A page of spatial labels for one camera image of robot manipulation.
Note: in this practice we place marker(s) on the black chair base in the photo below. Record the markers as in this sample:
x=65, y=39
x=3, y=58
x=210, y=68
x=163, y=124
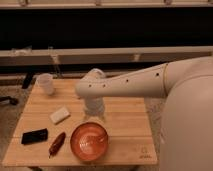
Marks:
x=11, y=100

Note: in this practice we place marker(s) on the white rectangular sponge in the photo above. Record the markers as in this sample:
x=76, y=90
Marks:
x=59, y=115

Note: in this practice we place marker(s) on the wooden table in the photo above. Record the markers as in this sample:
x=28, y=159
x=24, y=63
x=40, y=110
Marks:
x=53, y=131

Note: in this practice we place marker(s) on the clear plastic cup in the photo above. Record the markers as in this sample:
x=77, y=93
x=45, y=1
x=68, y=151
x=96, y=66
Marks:
x=45, y=82

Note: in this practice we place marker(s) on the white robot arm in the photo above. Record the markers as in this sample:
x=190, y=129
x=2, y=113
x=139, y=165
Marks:
x=186, y=137

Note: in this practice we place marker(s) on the orange ceramic bowl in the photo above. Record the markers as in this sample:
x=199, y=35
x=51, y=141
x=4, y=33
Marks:
x=89, y=142

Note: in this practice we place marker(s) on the black rectangular phone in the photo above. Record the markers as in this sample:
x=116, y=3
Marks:
x=34, y=136

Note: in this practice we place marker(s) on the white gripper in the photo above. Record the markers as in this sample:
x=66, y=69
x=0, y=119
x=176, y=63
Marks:
x=94, y=107

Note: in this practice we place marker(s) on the dark red snack packet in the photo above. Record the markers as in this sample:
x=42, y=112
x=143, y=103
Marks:
x=56, y=145

